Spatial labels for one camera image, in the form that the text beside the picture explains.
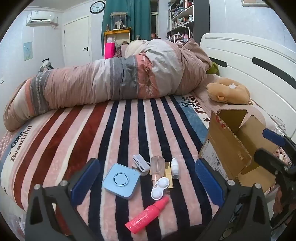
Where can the pink gift bag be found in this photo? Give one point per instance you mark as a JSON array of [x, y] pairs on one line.
[[109, 51]]

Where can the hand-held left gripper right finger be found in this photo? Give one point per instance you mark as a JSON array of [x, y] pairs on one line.
[[208, 183]]

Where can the yellow shelf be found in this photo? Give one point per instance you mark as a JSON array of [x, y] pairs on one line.
[[118, 33]]

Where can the white card reader adapter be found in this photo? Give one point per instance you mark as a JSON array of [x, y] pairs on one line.
[[141, 163]]

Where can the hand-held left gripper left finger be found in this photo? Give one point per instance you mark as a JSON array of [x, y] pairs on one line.
[[85, 180]]

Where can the gold box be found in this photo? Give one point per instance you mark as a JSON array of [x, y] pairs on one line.
[[168, 173]]

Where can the striped plush blanket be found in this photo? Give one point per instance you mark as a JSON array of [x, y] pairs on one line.
[[69, 150]]

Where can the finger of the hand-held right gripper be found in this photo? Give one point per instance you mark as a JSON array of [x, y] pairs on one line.
[[266, 157], [272, 135]]

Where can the white contact lens case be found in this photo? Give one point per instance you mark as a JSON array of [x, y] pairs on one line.
[[159, 187]]

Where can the wall poster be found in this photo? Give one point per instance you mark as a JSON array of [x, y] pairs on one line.
[[27, 51]]

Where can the blue square device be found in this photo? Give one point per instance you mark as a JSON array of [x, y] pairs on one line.
[[120, 180]]

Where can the green curtain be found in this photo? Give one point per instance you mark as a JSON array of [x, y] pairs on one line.
[[138, 18]]

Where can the white air conditioner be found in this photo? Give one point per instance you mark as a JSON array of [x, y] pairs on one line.
[[39, 18]]

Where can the grey plush toy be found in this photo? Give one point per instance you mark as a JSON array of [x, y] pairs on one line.
[[46, 66]]

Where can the white door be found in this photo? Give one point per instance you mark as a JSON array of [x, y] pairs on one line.
[[76, 41]]

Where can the green plush toy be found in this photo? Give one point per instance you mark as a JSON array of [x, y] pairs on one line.
[[214, 68]]

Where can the bookshelf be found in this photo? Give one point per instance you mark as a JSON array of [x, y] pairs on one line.
[[181, 20]]

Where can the glass display case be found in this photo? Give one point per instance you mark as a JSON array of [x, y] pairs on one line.
[[119, 21]]

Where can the rolled pink grey duvet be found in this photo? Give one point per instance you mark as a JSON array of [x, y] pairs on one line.
[[104, 81]]

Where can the clear perfume bottle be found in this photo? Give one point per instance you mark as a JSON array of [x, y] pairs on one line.
[[158, 166]]

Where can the wall clock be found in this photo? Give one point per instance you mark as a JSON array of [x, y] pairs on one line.
[[97, 7]]

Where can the tan plush toy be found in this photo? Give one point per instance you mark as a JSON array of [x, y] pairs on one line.
[[229, 92]]

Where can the cardboard box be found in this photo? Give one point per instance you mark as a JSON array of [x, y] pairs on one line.
[[222, 143]]

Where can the small white bottle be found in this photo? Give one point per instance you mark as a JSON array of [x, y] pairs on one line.
[[175, 168]]

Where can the pink spray bottle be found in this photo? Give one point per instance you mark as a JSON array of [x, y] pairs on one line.
[[145, 215]]

